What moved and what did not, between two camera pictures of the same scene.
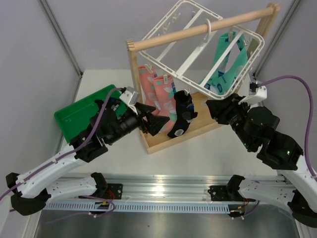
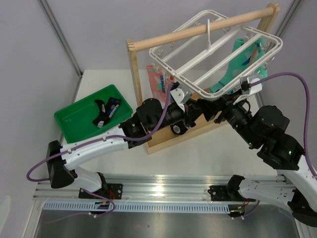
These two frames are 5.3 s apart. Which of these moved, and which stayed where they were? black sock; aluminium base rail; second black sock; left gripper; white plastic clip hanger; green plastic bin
Moved: left gripper; black sock; white plastic clip hanger
Stayed: aluminium base rail; green plastic bin; second black sock
